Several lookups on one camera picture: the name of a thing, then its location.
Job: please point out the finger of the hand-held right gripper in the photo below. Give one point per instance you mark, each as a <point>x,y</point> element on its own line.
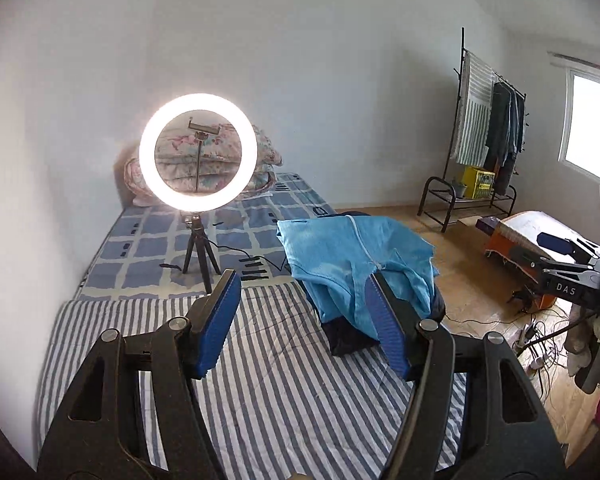
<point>552,241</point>
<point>530,260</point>

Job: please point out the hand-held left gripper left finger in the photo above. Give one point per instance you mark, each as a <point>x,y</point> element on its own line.
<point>220,325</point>

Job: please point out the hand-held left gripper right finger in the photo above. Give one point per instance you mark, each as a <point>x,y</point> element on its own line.
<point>385,320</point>

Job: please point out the light blue jacket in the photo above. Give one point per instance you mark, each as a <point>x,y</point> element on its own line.
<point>330,255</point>

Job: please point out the black clothes rack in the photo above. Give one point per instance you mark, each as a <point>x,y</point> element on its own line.
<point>437,179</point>

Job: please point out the person's right hand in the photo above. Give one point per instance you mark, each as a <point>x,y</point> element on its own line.
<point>580,350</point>

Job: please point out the orange ottoman with white cover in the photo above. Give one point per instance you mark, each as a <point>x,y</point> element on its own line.
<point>520,230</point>

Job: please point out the black floor device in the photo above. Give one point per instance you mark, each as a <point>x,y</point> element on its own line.
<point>522,300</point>

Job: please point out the dark blue box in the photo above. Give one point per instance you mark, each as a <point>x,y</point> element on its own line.
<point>487,225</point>

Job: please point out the cardboard box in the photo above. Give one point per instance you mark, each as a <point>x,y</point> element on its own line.
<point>467,220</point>

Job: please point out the white power strip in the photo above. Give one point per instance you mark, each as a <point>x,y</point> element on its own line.
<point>540,362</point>
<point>525,334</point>

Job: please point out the black tripod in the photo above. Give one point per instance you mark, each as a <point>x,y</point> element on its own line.
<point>195,240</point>

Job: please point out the striped bed sheet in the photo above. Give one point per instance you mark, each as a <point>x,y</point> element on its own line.
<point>290,385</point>

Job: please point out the yellow crate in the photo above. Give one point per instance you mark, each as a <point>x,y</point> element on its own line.
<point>480,182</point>

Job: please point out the small potted plant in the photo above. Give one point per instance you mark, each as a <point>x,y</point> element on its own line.
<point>459,189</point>

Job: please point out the window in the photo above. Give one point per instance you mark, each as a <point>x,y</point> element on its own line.
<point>595,125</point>

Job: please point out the blue plaid bed sheet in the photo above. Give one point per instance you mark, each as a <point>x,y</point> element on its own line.
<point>140,240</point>

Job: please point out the blue denim hanging garment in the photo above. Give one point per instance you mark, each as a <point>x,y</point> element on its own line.
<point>517,125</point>

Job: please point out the dark grey hanging coat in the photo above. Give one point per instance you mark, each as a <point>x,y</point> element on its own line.
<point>497,125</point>

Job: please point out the striped hanging towel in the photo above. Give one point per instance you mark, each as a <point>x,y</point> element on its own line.
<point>472,110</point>

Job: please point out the floral pink pillow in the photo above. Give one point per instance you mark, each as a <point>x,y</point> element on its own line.
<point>132,180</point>

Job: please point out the floral folded quilt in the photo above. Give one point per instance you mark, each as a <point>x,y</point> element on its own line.
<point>265,152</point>

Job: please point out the black phone holder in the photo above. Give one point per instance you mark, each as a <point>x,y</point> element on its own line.
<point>205,131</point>

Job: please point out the white curtain rail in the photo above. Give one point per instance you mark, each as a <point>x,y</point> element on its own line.
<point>580,60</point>

